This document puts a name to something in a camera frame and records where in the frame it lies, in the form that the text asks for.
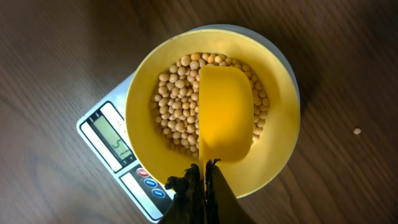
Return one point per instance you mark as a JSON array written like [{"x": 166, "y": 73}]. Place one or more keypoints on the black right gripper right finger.
[{"x": 222, "y": 206}]

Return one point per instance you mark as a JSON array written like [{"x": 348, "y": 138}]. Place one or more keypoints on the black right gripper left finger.
[{"x": 187, "y": 206}]

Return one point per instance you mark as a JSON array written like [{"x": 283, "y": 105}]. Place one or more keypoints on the yellow plastic measuring scoop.
[{"x": 226, "y": 116}]

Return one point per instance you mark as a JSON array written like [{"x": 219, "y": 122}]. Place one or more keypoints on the pale yellow bowl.
[{"x": 174, "y": 102}]

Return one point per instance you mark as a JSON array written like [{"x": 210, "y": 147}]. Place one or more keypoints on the white digital kitchen scale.
[{"x": 121, "y": 133}]

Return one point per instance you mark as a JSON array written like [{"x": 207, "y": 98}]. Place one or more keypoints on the stray soybean on table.
[{"x": 357, "y": 131}]

